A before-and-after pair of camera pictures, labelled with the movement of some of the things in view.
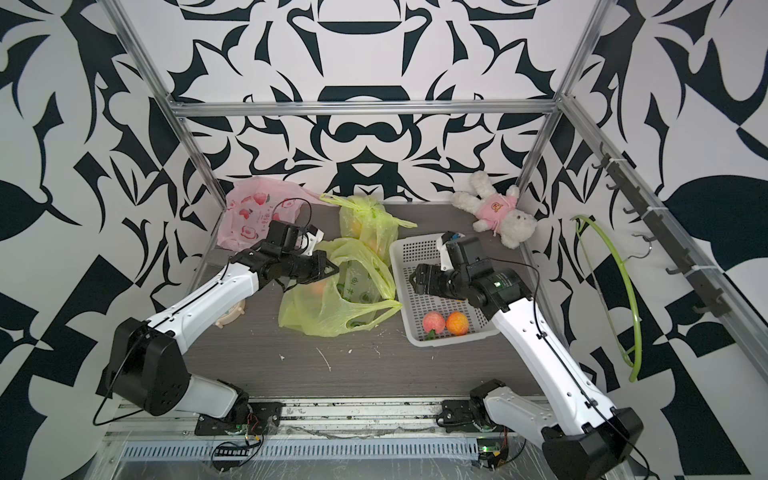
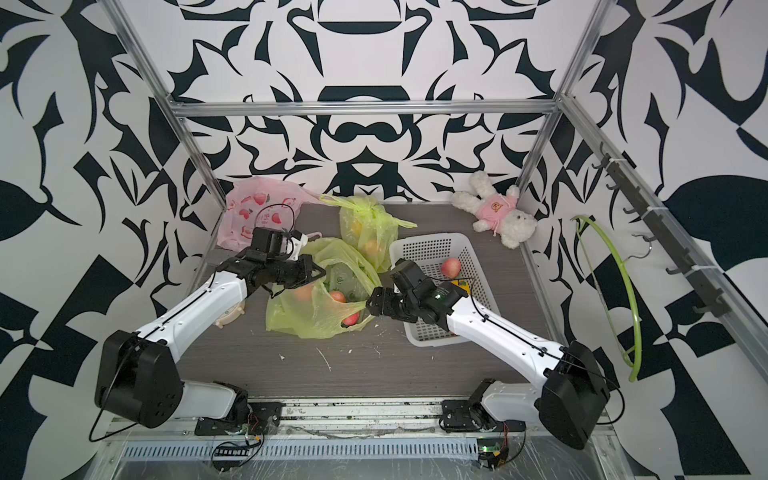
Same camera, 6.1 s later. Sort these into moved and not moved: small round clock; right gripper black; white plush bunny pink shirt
Moved: right gripper black
Not moved: white plush bunny pink shirt; small round clock
